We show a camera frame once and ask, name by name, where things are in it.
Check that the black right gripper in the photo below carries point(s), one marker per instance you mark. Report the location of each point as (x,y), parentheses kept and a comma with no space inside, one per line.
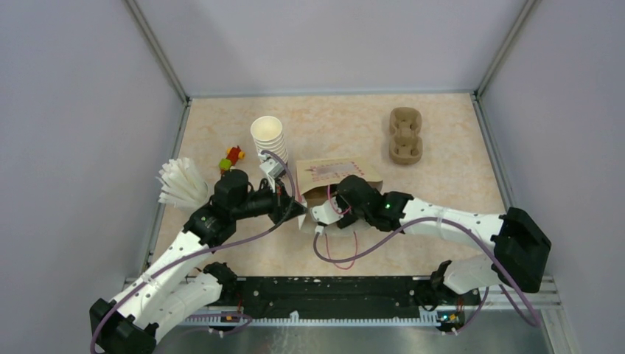
(347,217)

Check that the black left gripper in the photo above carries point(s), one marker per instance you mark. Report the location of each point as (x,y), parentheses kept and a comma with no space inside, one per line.
(284,205)

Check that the cream Cakes paper bag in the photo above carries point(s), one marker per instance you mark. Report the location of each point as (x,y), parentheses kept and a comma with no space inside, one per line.
(317,182)

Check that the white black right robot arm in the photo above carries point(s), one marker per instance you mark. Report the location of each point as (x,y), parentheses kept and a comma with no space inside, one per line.
(514,248)

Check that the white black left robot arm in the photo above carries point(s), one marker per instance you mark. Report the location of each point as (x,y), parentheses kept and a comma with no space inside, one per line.
(136,319)

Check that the brown pulp cup carrier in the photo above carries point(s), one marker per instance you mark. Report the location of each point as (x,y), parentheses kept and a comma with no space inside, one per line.
(405,145)

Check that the stack of white paper cups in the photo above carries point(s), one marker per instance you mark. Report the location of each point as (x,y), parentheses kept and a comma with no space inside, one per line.
(268,134)

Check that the red green toy block figure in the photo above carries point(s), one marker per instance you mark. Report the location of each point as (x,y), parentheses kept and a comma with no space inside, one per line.
(233,155)

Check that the bundle of white paper straws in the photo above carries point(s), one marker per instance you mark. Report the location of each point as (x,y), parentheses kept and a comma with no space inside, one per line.
(182,185)

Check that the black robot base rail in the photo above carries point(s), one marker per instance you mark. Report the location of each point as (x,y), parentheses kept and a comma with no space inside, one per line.
(334,298)

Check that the grey slotted cable duct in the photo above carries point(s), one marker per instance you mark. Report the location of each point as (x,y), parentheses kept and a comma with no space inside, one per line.
(294,320)

